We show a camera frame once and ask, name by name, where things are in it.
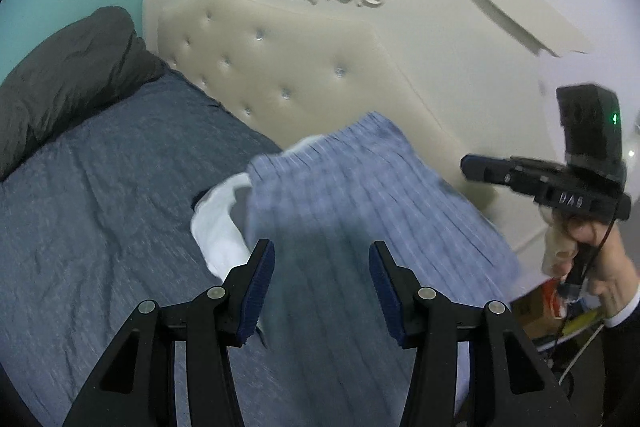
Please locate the grey rolled duvet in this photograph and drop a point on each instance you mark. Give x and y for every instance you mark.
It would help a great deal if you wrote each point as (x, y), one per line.
(65, 77)

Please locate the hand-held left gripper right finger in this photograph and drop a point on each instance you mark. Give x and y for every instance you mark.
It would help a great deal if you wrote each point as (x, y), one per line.
(387, 287)

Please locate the person's right forearm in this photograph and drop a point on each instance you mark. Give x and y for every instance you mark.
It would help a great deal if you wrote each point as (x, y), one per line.
(622, 357)

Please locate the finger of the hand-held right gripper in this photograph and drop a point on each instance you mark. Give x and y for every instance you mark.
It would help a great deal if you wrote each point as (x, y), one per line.
(495, 172)

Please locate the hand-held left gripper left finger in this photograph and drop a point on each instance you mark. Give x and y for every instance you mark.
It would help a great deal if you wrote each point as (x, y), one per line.
(257, 287)

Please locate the person's right hand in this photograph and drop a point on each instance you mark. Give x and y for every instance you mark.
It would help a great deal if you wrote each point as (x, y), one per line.
(615, 267)

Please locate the blue checked shorts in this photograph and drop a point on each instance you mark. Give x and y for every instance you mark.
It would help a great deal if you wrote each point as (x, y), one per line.
(350, 187)

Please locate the cardboard box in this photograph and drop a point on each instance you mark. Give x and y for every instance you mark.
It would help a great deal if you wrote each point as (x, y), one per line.
(532, 314)

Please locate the bed with blue sheet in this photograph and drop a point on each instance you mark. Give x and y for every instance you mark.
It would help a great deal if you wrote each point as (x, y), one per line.
(100, 232)

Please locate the cream bed headboard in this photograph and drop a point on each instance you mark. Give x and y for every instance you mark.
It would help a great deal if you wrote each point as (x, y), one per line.
(300, 57)

